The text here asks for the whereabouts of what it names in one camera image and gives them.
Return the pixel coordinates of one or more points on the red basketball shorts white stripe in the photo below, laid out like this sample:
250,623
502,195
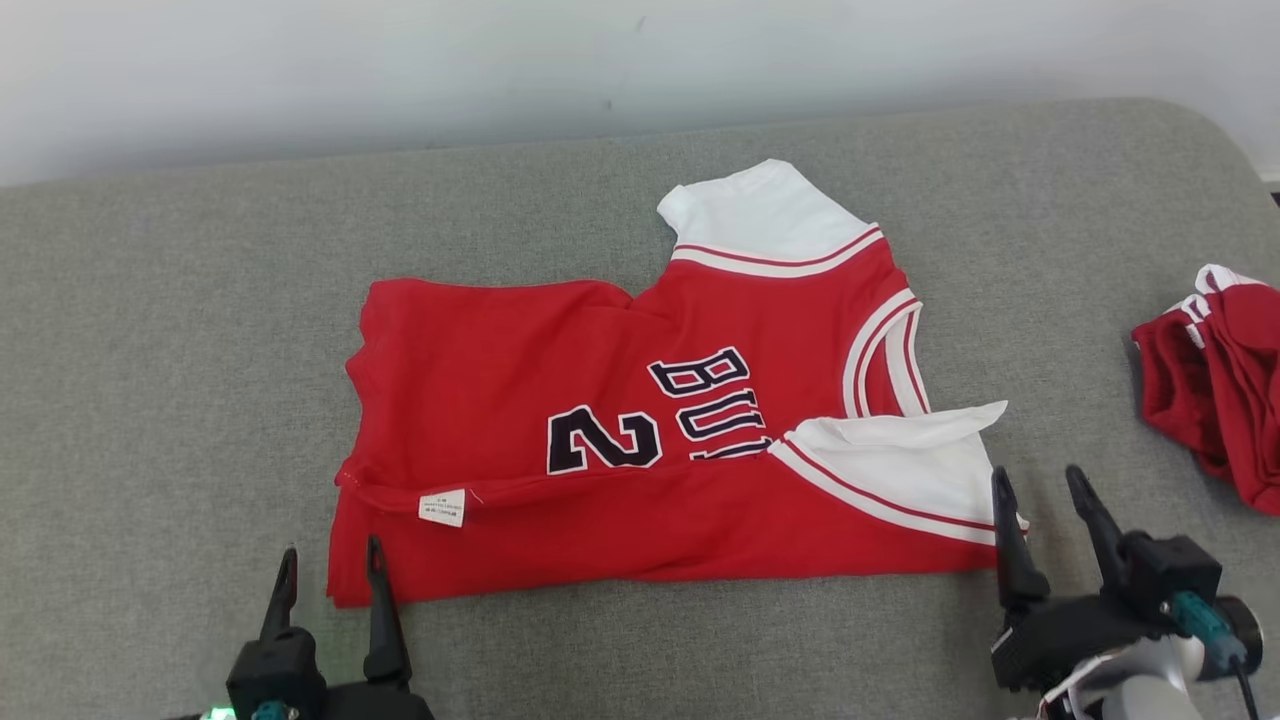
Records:
1230,400

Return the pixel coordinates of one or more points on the grey fabric sofa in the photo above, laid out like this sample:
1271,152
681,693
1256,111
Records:
200,350

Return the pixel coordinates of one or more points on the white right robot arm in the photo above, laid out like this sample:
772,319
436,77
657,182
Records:
1140,690

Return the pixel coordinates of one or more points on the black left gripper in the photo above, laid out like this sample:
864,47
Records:
280,680

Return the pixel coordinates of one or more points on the white wall baseboard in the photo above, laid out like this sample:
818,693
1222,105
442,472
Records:
1272,180

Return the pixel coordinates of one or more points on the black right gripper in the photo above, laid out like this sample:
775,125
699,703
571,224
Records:
1070,635

